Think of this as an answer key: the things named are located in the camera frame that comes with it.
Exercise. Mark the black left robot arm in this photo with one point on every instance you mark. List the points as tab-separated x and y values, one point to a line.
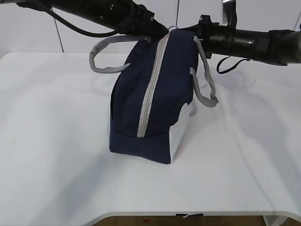
122	16

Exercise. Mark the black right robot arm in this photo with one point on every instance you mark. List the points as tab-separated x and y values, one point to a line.
275	47

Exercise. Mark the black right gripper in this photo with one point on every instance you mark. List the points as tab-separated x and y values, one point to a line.
203	30

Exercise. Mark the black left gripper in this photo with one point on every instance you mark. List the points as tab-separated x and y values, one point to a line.
140	22

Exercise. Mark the silver camera on right wrist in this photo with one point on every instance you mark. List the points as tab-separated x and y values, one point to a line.
229	14

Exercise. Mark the navy blue lunch bag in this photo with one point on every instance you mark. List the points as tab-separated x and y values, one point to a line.
151	100

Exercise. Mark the black tape on table edge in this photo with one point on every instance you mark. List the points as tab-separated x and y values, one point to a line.
187	214

